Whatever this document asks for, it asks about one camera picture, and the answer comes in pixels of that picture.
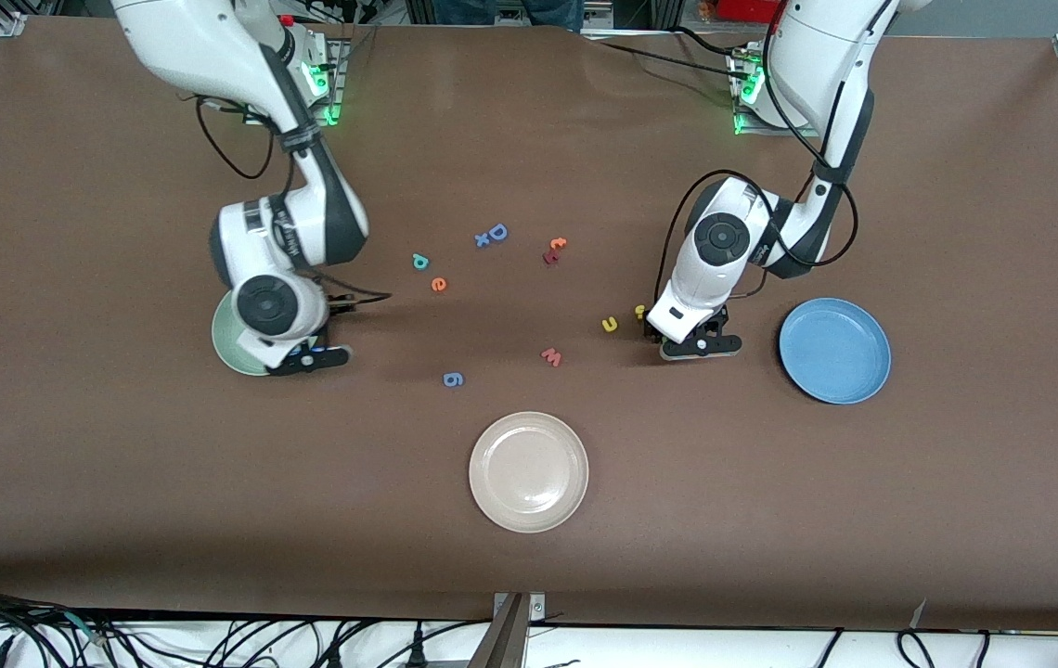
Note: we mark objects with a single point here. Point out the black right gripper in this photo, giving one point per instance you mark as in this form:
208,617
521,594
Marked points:
337,302

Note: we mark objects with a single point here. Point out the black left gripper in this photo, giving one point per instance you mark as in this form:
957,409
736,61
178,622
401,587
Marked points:
716,321

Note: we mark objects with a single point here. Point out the teal foam letter d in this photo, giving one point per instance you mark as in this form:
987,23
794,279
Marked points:
415,257

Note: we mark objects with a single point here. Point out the yellow foam letter u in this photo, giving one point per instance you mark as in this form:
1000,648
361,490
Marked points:
607,327

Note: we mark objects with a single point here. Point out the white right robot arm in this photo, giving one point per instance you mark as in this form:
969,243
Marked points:
186,37

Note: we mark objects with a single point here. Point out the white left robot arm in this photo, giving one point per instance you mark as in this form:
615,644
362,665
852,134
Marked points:
826,46

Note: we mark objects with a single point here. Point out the pale green plate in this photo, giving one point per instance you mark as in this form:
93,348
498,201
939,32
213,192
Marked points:
221,339

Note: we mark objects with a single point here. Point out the blue plate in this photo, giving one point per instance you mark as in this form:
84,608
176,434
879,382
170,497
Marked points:
835,353

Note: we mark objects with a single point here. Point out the blue foam letter g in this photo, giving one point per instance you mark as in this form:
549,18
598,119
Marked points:
453,379

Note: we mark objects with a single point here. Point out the red foam letter w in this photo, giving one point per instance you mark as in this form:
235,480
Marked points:
551,358

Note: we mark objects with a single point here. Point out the dark red foam letter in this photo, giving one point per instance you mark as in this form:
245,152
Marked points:
550,257

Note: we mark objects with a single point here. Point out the blue foam letter D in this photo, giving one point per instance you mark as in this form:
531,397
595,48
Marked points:
505,231

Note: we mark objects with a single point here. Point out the table cover sheet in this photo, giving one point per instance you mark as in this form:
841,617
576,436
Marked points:
724,510

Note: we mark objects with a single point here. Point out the beige plate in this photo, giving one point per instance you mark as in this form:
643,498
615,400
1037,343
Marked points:
529,473

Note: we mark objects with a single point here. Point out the red box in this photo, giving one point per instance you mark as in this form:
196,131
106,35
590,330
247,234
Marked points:
742,9

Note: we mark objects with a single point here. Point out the person in blue jeans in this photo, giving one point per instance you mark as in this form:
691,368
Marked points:
510,11

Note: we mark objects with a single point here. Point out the white paper tag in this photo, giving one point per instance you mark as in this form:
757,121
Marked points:
919,614

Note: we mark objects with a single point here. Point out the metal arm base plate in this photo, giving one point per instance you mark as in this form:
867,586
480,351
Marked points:
744,125
336,93

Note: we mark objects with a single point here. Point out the metal post with bracket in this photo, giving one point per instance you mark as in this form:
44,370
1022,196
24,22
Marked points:
506,640

